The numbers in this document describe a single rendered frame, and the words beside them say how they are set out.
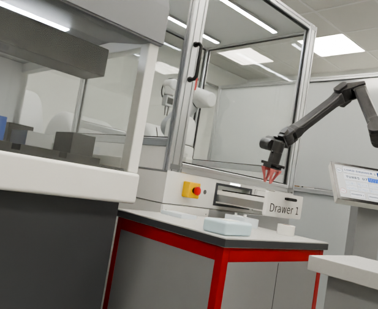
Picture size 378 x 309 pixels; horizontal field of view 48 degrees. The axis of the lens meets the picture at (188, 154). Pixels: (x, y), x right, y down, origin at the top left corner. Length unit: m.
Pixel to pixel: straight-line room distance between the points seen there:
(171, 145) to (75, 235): 0.65
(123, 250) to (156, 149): 0.53
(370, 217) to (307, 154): 1.22
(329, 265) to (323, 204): 2.63
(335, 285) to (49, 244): 0.85
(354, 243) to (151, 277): 1.65
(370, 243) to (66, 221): 2.03
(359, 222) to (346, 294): 1.68
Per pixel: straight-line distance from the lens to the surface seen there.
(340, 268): 1.19
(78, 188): 1.35
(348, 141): 3.79
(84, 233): 1.46
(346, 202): 2.75
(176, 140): 1.90
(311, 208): 3.87
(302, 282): 1.70
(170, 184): 1.89
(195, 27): 2.02
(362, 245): 2.91
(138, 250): 1.60
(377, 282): 1.15
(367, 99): 2.16
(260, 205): 1.94
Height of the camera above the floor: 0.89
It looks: 4 degrees up
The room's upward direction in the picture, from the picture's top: 9 degrees clockwise
